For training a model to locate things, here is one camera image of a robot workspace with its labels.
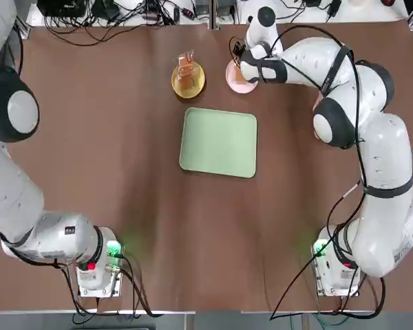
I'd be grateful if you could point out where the yellow round plate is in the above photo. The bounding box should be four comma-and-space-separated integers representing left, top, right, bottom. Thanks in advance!
171, 60, 207, 100

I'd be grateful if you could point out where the pinkish white round plate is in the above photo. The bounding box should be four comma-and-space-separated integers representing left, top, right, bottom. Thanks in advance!
225, 58, 259, 94

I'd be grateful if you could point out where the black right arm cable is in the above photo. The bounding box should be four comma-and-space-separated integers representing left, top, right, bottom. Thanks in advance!
229, 23, 369, 241

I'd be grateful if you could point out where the black dock box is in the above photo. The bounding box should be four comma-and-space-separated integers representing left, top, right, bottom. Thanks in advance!
37, 0, 87, 18

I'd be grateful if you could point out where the green rectangular tray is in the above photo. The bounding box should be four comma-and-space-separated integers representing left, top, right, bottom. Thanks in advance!
178, 107, 258, 179

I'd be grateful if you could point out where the black base cable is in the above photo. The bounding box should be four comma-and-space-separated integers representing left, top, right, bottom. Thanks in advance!
72, 254, 166, 324
270, 240, 388, 320

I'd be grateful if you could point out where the black left base cable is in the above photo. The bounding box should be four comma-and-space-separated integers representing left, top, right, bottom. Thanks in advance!
72, 254, 166, 324

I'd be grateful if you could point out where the cable hub with plugs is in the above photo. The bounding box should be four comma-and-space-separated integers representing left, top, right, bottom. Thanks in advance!
140, 6, 180, 22

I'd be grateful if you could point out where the black right base cable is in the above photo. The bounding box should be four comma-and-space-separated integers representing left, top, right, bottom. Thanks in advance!
270, 240, 388, 320

